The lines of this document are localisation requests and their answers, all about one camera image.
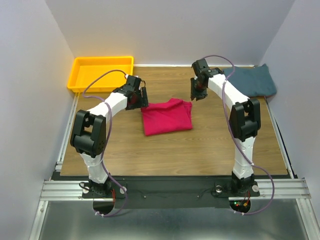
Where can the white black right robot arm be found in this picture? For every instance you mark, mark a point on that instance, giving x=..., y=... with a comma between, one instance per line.
x=243, y=117

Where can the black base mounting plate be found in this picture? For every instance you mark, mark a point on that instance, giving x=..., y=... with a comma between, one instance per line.
x=154, y=192

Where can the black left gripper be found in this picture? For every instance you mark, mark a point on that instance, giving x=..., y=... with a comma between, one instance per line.
x=143, y=101

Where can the pink t shirt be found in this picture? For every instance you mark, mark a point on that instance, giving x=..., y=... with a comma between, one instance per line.
x=167, y=117

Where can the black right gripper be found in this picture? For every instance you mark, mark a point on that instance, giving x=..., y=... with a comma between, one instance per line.
x=194, y=93

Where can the aluminium frame rails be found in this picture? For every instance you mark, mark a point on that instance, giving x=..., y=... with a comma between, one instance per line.
x=283, y=210

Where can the yellow plastic tray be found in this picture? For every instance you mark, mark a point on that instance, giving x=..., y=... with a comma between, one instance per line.
x=87, y=69

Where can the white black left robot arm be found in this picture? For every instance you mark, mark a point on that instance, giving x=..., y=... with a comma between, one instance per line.
x=92, y=129

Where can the folded teal t shirt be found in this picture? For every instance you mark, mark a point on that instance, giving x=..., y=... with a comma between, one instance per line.
x=253, y=82

